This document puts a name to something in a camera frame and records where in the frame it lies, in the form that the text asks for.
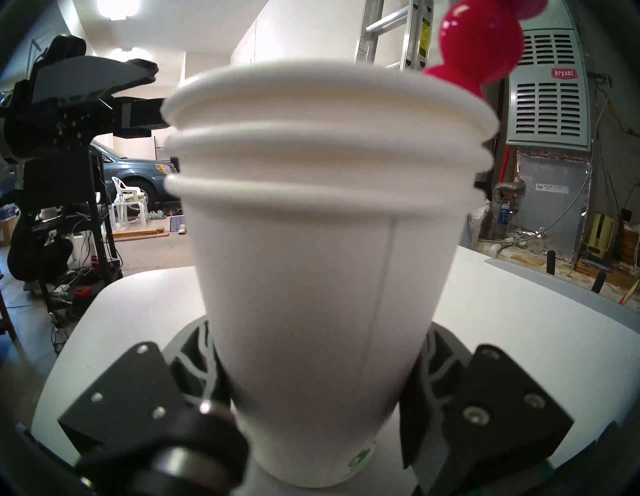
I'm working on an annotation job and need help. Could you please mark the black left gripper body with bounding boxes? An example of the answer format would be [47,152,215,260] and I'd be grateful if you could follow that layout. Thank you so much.
[0,35,168,166]

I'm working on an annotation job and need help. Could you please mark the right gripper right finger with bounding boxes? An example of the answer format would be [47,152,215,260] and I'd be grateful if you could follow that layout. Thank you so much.
[400,327,575,496]

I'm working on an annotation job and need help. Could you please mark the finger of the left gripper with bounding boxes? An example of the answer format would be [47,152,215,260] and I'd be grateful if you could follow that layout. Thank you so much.
[37,56,160,101]

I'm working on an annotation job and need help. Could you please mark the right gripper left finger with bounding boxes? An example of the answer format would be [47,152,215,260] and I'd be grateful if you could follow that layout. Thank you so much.
[57,320,234,467]

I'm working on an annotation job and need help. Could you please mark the white paper cup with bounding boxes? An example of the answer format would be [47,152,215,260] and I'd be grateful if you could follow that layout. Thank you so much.
[164,122,496,173]
[165,170,483,488]
[162,59,501,132]

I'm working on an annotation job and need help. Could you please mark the multicolour bead marker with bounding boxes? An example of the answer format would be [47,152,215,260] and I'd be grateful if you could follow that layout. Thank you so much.
[422,0,551,98]

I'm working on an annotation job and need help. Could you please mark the bright ceiling light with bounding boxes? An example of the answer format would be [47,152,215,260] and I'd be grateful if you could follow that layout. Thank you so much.
[95,0,146,21]

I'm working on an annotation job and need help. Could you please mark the blue grey car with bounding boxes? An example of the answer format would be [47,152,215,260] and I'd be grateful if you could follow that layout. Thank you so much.
[90,140,181,211]

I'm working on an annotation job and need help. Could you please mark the white plastic chair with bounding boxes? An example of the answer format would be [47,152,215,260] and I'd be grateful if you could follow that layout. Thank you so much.
[111,176,151,232]

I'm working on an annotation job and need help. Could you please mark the black metal equipment stand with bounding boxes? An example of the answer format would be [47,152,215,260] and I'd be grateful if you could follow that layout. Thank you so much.
[7,150,126,321]

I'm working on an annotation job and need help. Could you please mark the yellow green thermos jug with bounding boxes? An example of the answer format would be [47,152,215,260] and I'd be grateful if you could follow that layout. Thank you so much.
[582,212,617,258]

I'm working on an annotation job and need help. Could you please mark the grey Bryant furnace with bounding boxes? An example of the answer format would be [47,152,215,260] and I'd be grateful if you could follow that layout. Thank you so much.
[505,27,601,261]

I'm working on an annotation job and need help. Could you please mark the aluminium extension ladder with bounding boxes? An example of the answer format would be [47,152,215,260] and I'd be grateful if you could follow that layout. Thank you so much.
[355,0,436,71]

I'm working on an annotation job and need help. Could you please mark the wicker basket with handle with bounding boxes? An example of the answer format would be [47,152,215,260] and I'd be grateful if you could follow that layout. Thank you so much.
[617,220,640,273]

